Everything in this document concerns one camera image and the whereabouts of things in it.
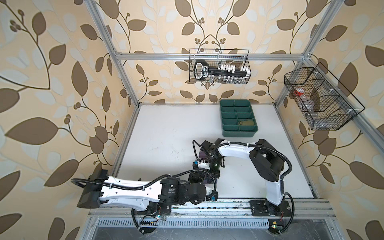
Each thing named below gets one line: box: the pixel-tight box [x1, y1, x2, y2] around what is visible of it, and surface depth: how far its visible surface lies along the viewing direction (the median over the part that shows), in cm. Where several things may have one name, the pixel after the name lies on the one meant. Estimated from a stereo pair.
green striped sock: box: [238, 120, 255, 126], surface depth 104 cm
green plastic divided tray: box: [219, 99, 259, 138], surface depth 107 cm
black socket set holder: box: [194, 60, 250, 84], surface depth 85 cm
